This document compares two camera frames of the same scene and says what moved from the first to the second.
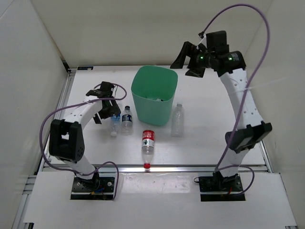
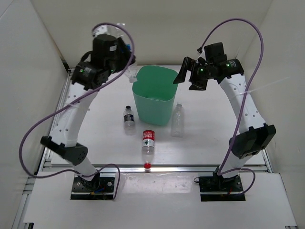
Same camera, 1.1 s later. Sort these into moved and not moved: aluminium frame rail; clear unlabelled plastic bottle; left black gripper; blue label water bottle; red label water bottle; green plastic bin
Moved: blue label water bottle; left black gripper
Not moved: aluminium frame rail; clear unlabelled plastic bottle; red label water bottle; green plastic bin
